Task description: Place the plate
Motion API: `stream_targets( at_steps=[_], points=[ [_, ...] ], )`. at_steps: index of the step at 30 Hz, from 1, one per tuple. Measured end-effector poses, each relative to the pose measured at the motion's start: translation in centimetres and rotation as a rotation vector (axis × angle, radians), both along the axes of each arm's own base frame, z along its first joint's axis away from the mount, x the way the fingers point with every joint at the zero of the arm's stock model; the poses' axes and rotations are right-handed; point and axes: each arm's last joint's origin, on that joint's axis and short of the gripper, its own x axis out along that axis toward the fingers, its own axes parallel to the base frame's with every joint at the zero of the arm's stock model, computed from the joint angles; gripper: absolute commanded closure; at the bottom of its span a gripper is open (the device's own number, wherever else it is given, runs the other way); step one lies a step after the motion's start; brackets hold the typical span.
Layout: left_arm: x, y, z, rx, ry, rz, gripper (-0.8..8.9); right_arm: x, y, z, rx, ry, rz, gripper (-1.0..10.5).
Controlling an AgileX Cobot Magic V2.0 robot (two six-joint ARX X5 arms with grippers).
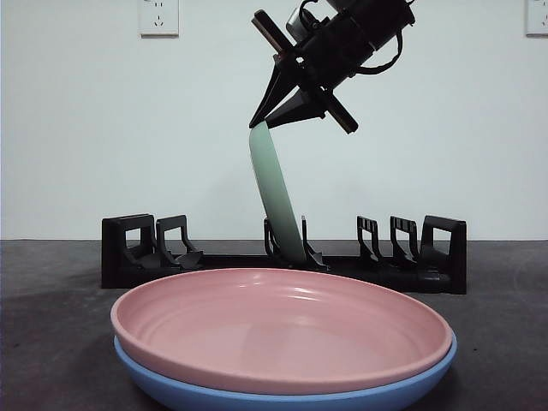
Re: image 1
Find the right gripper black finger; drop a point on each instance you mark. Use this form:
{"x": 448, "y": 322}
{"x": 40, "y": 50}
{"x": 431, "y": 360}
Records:
{"x": 274, "y": 92}
{"x": 301, "y": 109}

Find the green plate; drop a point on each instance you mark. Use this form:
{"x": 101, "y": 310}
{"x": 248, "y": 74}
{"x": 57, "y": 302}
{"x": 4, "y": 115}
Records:
{"x": 272, "y": 192}

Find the pink plate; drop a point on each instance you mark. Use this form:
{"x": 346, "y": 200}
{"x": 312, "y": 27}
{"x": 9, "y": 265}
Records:
{"x": 278, "y": 338}

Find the blue plate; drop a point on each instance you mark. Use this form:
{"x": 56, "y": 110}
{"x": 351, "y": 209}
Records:
{"x": 145, "y": 381}

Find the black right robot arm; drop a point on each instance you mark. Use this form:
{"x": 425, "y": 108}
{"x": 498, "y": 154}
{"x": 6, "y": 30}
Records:
{"x": 377, "y": 17}

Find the black plate rack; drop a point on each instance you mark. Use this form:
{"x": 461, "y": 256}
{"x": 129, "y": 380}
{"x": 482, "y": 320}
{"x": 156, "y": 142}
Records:
{"x": 454, "y": 257}

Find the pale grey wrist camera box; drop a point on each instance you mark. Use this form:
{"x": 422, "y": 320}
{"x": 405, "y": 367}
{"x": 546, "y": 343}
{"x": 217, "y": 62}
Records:
{"x": 295, "y": 21}

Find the white wall socket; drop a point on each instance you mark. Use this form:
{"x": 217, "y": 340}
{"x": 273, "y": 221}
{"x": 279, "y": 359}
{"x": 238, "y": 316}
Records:
{"x": 158, "y": 19}
{"x": 537, "y": 17}

